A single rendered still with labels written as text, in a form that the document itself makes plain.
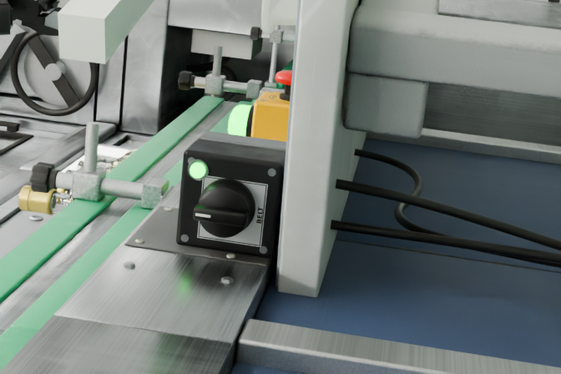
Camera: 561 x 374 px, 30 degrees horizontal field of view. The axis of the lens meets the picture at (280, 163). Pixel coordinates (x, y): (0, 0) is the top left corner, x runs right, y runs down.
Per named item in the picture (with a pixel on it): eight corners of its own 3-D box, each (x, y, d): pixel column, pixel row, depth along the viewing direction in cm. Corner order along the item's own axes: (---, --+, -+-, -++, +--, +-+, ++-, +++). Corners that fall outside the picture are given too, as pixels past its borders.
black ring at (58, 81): (99, 118, 250) (14, 107, 253) (105, 30, 245) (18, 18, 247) (93, 123, 246) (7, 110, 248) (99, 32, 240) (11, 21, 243)
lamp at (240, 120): (257, 142, 117) (230, 138, 117) (261, 103, 116) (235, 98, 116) (250, 151, 112) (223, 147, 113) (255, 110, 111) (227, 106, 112)
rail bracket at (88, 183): (173, 204, 101) (40, 184, 103) (179, 129, 100) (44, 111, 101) (163, 214, 98) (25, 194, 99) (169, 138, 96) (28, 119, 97)
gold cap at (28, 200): (51, 220, 142) (20, 215, 142) (59, 200, 144) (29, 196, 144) (48, 203, 139) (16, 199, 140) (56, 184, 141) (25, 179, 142)
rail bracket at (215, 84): (255, 157, 161) (176, 146, 162) (266, 49, 157) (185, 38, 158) (251, 162, 158) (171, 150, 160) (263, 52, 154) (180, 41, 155)
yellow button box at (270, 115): (322, 159, 117) (258, 150, 118) (331, 93, 115) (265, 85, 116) (315, 174, 111) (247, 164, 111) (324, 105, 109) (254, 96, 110)
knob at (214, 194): (252, 236, 83) (245, 250, 80) (197, 229, 83) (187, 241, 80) (258, 182, 82) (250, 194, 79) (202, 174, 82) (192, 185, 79)
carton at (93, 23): (155, -42, 150) (115, -47, 151) (104, 18, 129) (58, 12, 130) (155, -2, 153) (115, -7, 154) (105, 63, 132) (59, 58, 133)
